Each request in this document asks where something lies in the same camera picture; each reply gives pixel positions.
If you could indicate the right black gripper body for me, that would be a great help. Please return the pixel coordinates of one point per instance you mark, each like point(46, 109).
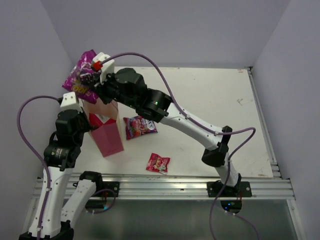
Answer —
point(109, 91)

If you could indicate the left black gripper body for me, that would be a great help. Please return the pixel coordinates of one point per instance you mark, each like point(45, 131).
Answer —
point(85, 126)

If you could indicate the pink paper bag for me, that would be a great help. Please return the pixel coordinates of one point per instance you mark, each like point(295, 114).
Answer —
point(106, 131)

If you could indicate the purple grape candy bag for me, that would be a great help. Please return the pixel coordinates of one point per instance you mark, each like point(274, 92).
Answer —
point(81, 73)

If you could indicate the Fox's candy bag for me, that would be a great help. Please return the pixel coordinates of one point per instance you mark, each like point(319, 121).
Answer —
point(138, 126)

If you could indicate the small red candy packet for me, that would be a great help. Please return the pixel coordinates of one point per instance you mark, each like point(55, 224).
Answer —
point(158, 164)

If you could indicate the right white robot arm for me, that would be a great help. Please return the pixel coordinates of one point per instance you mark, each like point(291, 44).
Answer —
point(160, 108)

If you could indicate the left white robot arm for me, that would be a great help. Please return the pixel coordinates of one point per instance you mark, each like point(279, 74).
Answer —
point(55, 218)

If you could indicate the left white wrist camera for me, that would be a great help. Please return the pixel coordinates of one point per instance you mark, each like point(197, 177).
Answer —
point(70, 102)

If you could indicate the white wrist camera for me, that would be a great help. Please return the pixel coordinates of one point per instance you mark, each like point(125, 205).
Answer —
point(104, 68)
point(70, 102)

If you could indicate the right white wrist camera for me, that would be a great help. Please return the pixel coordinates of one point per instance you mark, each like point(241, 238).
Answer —
point(104, 68)

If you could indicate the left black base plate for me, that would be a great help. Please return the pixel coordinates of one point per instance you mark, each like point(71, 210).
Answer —
point(110, 185)

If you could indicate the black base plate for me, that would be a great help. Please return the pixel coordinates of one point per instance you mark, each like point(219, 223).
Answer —
point(110, 185)
point(243, 189)

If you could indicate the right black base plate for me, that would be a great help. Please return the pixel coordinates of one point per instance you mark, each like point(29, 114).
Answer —
point(243, 189)

